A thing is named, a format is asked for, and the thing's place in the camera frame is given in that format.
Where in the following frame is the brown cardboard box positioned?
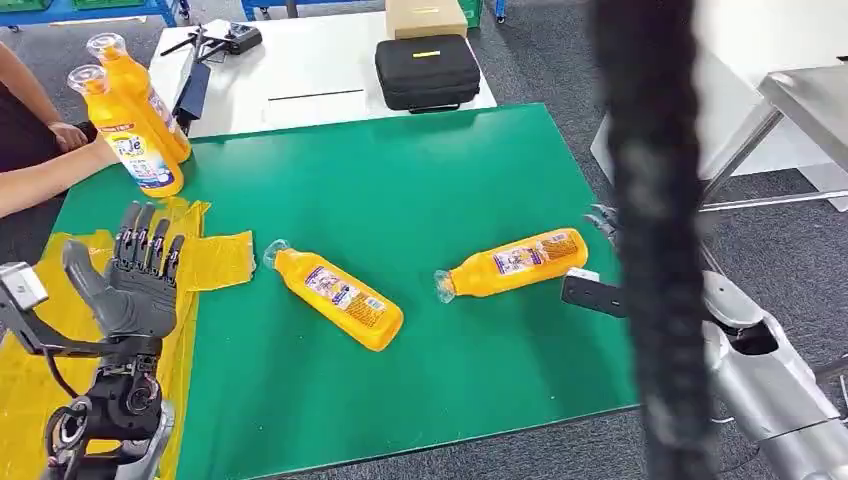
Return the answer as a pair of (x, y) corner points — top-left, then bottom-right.
(385, 0), (470, 41)

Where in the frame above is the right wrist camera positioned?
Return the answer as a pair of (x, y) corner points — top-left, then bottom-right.
(561, 267), (631, 320)

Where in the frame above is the black zip case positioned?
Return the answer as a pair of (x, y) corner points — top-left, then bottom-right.
(374, 34), (482, 115)

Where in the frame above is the steel bench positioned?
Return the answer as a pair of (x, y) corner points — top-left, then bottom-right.
(698, 56), (848, 214)

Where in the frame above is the green table mat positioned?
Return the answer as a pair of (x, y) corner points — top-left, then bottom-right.
(51, 102), (641, 480)

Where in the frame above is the person's right hand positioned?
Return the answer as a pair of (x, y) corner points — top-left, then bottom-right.
(89, 134), (122, 175)

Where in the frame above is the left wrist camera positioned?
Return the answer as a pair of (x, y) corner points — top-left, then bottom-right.
(0, 262), (50, 314)

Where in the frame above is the white table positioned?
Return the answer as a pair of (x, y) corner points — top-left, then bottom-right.
(148, 9), (498, 139)

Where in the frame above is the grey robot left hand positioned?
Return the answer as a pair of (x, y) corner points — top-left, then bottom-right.
(61, 200), (187, 342)

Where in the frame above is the dark blue flat panel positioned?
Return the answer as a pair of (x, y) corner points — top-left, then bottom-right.
(173, 60), (213, 136)

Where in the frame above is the orange drink bottle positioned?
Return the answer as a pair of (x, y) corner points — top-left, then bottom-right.
(262, 239), (405, 353)
(433, 227), (590, 305)
(67, 64), (185, 199)
(86, 33), (193, 164)

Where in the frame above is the person's left hand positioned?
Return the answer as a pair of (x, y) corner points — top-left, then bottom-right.
(49, 121), (91, 154)

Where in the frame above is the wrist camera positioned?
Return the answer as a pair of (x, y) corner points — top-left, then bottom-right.
(561, 267), (631, 320)
(0, 262), (50, 314)

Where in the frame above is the black braided cable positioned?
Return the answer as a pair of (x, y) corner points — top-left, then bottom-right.
(588, 0), (721, 480)

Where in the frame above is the blue metal rack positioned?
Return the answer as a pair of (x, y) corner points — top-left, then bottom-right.
(0, 0), (192, 32)
(240, 0), (508, 25)

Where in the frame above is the black handheld device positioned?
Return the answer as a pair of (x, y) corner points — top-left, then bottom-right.
(225, 23), (264, 56)

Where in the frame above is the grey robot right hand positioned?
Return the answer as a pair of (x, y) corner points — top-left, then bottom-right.
(584, 203), (622, 245)

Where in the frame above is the yellow plastic sheet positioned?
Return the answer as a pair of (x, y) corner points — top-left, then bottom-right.
(0, 197), (257, 480)

